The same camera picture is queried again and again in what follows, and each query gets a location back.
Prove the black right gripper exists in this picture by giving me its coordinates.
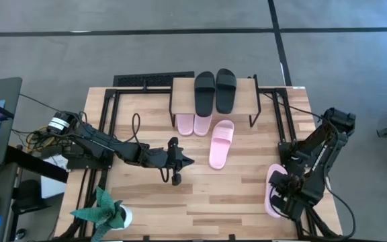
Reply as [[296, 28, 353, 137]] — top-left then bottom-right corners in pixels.
[[269, 171, 310, 219]]

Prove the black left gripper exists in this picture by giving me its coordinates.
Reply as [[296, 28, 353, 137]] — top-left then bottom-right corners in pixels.
[[148, 136, 195, 187]]

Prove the pink foam slide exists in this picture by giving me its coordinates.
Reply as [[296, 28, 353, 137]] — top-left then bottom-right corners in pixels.
[[208, 120, 235, 170], [263, 163, 289, 218], [193, 114, 213, 137], [176, 114, 195, 136]]

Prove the black foam slide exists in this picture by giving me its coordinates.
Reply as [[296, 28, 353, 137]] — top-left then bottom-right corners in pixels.
[[215, 68, 238, 115], [193, 71, 216, 118]]

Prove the black perforated floor grille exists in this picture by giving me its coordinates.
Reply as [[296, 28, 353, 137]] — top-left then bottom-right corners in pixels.
[[112, 71, 196, 87]]

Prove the green plant in white pot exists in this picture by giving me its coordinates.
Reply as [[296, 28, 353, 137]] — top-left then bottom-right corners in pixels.
[[69, 186, 134, 242]]

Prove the white box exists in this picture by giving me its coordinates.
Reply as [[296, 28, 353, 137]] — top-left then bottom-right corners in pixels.
[[40, 156, 69, 199]]

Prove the black stool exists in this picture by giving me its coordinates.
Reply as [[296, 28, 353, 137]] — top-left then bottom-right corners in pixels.
[[11, 179, 50, 216]]

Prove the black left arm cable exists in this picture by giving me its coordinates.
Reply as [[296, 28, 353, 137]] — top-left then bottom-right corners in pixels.
[[131, 112, 142, 145]]

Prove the wooden shelf with black frame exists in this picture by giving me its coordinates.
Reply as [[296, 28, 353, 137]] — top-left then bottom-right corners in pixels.
[[169, 74, 261, 128]]

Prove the black aluminium rig frame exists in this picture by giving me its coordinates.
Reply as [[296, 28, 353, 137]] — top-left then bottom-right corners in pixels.
[[57, 85, 344, 242]]

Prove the yellow and black cable bundle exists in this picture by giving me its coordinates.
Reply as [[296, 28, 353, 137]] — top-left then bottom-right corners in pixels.
[[11, 124, 80, 155]]

